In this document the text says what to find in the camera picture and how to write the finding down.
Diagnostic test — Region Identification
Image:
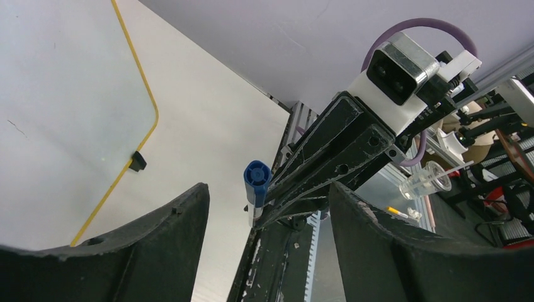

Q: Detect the clear plastic cup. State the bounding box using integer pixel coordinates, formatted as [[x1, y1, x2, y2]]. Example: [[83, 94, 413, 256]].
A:
[[399, 160, 474, 200]]

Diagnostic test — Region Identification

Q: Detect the blue capped whiteboard marker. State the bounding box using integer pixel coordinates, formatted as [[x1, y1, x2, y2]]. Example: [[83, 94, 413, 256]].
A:
[[243, 160, 272, 228]]

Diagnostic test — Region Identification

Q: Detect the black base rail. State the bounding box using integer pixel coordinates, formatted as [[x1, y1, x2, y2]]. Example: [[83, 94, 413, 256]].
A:
[[227, 213, 320, 301]]

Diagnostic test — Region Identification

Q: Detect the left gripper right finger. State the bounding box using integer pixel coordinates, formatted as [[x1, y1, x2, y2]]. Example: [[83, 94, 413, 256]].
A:
[[328, 182, 533, 301]]

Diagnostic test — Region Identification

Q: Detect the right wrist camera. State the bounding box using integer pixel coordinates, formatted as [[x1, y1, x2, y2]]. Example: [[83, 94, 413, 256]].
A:
[[347, 31, 482, 137]]

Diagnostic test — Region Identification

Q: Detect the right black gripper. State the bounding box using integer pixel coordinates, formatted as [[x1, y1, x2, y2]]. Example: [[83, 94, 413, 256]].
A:
[[253, 91, 454, 229]]

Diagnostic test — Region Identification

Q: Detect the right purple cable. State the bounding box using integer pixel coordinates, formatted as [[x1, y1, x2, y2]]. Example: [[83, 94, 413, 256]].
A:
[[360, 17, 479, 167]]

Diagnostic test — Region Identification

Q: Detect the yellow framed whiteboard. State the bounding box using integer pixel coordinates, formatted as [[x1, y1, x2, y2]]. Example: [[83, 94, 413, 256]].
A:
[[1, 1, 157, 250]]

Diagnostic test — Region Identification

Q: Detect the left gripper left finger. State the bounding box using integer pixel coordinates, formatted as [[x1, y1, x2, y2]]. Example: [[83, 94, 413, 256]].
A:
[[1, 183, 210, 301]]

